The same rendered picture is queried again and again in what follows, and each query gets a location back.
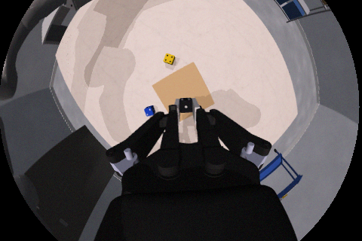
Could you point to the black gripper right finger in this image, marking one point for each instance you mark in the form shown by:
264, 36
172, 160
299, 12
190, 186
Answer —
214, 124

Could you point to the tan square mat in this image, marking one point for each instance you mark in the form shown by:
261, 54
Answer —
183, 83

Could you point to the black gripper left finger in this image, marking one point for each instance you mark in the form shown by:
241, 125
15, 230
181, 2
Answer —
139, 144

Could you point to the yellow die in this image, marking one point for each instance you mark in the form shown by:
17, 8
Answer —
169, 58

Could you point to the blue die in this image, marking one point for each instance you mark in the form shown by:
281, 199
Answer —
149, 110

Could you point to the black die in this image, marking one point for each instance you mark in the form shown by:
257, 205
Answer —
185, 105

